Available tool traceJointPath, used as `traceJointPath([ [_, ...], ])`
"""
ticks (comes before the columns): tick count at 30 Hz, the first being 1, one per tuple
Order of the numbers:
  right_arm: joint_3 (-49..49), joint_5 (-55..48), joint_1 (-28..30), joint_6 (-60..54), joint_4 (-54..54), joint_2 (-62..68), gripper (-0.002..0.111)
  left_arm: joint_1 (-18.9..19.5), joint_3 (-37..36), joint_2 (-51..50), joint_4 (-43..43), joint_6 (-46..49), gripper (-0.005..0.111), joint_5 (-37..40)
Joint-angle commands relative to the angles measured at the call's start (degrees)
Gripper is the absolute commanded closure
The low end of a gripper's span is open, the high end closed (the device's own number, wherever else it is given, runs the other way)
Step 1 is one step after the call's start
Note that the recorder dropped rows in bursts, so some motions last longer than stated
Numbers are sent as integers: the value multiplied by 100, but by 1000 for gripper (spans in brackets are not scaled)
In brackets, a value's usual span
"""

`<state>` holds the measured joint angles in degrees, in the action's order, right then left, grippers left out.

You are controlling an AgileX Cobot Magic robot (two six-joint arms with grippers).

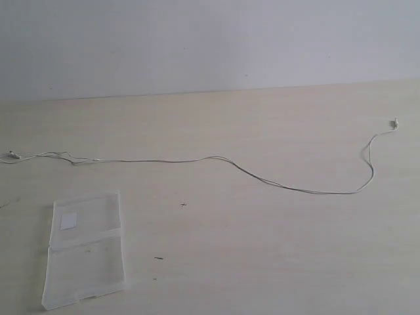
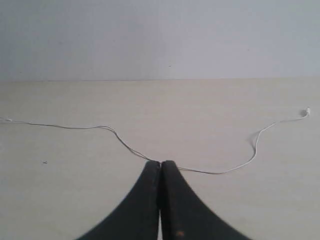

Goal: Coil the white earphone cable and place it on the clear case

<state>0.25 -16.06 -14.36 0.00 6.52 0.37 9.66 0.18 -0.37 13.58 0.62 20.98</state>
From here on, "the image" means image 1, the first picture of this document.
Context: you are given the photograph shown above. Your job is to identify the white wired earphones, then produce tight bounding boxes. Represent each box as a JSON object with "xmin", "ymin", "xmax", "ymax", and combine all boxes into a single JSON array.
[{"xmin": 0, "ymin": 118, "xmax": 401, "ymax": 196}]

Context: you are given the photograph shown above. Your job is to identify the white sticker label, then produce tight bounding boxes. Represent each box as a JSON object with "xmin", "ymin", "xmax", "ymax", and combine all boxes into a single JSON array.
[{"xmin": 60, "ymin": 213, "xmax": 77, "ymax": 230}]

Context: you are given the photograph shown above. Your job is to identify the clear plastic storage case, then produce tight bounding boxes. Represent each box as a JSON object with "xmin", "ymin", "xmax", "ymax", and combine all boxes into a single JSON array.
[{"xmin": 41, "ymin": 192, "xmax": 126, "ymax": 310}]

